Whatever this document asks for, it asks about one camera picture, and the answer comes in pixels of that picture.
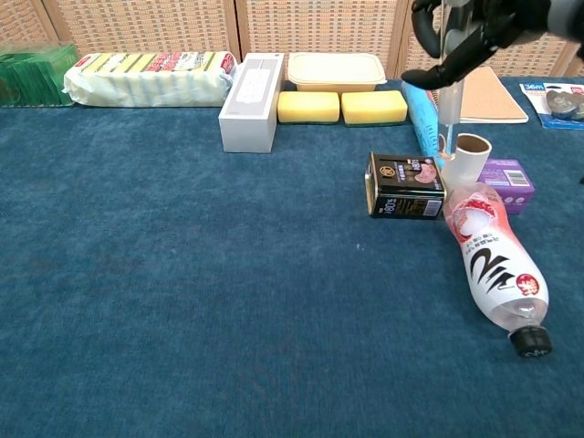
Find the blue table cloth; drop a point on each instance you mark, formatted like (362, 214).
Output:
(182, 274)

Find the plastic bottle black cap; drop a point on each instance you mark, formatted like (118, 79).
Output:
(493, 264)

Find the woven bamboo folding screen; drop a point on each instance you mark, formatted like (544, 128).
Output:
(319, 27)

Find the white power strip box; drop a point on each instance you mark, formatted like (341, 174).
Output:
(248, 128)

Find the wrapped yellow sponge multipack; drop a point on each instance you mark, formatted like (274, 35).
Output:
(146, 84)

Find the green sponge pack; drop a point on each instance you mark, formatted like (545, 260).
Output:
(32, 77)

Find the yellow sponge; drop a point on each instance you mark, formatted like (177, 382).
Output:
(374, 107)
(308, 107)

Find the white cardboard roll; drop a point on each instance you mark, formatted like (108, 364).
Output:
(461, 169)

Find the kraft spiral notebook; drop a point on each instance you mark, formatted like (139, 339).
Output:
(493, 100)

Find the blue cling film roll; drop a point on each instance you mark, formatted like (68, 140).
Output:
(424, 123)

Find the transparent test tube white cap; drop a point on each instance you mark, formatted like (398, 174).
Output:
(449, 107)

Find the purple cardboard box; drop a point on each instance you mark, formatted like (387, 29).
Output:
(511, 182)

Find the blue blister card pack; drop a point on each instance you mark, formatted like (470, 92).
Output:
(561, 107)

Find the beige lidded food container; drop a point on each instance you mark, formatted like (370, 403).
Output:
(335, 70)

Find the black meat tin can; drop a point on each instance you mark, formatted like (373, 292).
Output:
(406, 191)

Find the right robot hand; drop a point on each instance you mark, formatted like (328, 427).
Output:
(493, 23)

